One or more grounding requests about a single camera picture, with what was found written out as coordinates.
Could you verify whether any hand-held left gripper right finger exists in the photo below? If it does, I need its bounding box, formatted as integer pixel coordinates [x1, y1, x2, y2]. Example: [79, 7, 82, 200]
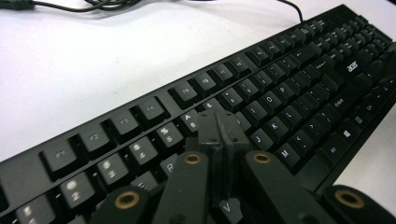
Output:
[217, 110, 338, 224]

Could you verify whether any black computer keyboard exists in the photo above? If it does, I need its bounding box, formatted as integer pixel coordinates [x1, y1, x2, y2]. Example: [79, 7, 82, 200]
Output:
[0, 3, 396, 224]

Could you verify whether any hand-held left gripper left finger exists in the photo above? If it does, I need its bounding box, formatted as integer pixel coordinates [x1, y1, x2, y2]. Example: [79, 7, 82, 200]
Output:
[151, 108, 226, 224]

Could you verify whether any black keyboard cable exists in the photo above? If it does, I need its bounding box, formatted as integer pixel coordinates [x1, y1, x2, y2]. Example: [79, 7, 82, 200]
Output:
[0, 0, 304, 23]

